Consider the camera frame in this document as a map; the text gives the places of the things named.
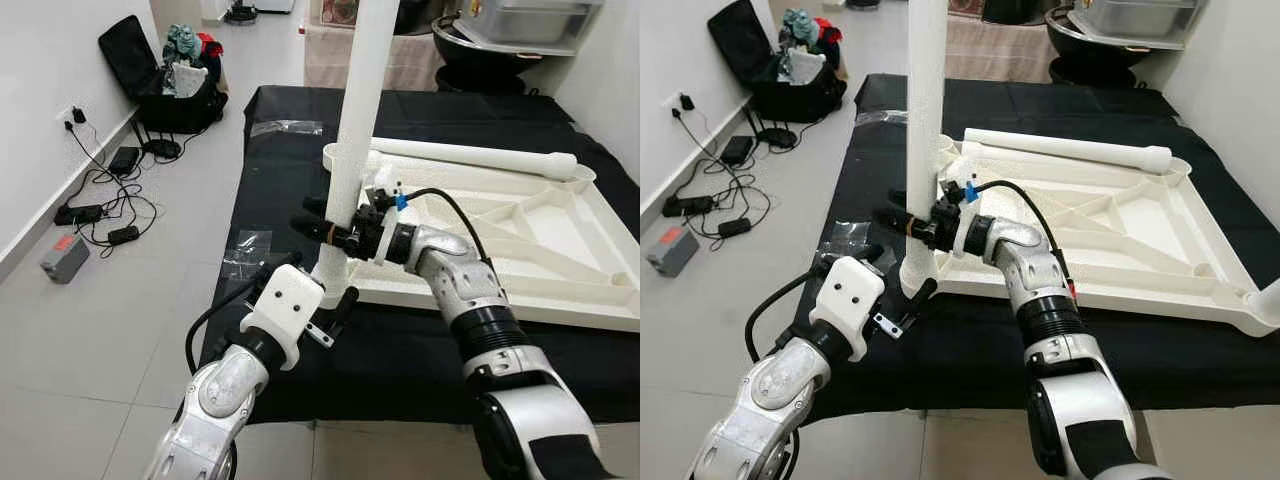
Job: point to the white shelf board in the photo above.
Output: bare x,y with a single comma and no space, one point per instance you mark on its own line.
510,46
1115,40

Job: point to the clear plastic storage box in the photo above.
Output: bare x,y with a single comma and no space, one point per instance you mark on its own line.
530,20
1140,15

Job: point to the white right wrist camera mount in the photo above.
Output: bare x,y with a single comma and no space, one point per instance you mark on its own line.
385,185
962,180

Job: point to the red brown printed box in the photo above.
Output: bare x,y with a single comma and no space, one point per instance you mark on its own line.
965,7
338,10

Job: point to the red clothes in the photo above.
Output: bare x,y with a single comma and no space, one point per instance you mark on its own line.
828,30
210,45

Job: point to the grey box with red label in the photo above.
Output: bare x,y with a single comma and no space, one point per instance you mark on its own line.
64,260
670,252

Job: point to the teal clothes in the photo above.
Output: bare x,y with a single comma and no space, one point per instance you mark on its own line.
798,25
182,40

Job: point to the black round floor device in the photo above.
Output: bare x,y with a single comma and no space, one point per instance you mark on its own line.
241,14
862,4

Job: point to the white plastic children table top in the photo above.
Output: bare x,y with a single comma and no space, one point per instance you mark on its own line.
560,220
1150,220

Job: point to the beige cloth covered furniture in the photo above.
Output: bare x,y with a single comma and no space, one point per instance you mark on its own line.
325,60
1000,50

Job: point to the black router with antennas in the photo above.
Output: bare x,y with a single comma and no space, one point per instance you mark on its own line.
777,140
160,150

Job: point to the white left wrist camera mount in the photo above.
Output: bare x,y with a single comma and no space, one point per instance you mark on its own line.
285,310
848,300

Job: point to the clear tape strip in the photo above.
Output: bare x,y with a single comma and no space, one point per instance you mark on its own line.
240,265
835,255
285,127
880,117
252,240
848,232

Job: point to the white grey fabric item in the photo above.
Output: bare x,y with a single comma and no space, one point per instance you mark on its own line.
805,65
188,80

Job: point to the tan rubber band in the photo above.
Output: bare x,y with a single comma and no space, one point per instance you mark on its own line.
331,233
908,225

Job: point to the black bag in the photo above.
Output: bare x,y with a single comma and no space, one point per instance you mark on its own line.
415,15
1015,10

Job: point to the open black suitcase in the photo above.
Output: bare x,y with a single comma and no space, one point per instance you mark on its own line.
735,40
125,55

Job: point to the black tablecloth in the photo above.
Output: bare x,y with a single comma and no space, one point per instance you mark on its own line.
420,360
1000,360

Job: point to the black power strip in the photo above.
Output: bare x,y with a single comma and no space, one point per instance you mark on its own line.
688,205
78,214

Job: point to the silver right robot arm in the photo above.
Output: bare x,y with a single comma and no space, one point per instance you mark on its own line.
1050,290
470,290

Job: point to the black wok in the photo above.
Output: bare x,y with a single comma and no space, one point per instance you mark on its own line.
1100,60
490,65

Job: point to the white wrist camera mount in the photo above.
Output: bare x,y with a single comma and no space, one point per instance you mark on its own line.
962,180
848,300
385,185
285,310

